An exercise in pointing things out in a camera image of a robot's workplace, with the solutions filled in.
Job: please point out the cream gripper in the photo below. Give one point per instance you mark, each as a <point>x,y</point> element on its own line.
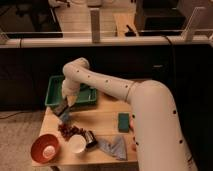
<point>71,100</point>

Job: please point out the black eraser block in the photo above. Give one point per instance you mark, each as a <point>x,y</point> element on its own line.
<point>61,107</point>

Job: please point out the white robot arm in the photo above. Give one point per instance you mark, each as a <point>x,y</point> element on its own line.
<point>160,144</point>

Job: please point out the blue plastic cup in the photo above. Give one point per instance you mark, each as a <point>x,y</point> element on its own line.
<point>65,117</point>

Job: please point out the green plastic tray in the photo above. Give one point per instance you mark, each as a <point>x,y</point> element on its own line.
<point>87,95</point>

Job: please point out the bunch of dark grapes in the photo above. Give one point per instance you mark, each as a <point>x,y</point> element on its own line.
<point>67,131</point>

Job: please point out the black metal can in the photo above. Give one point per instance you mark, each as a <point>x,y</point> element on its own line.
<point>90,139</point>

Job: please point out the green sponge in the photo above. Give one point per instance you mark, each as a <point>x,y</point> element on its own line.
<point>123,122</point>

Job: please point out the white egg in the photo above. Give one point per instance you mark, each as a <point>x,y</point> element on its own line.
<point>48,152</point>

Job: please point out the red bowl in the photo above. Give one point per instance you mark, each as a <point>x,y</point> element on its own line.
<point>40,144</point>

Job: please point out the blue grey cloth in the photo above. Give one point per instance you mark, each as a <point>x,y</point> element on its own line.
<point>116,148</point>

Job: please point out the black stapler on desk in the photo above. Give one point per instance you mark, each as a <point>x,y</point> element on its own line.
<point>130,32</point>

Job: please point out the black monitor box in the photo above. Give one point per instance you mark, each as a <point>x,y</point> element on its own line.
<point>158,15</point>

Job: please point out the white metal rail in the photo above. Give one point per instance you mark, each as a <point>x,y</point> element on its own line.
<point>105,41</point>

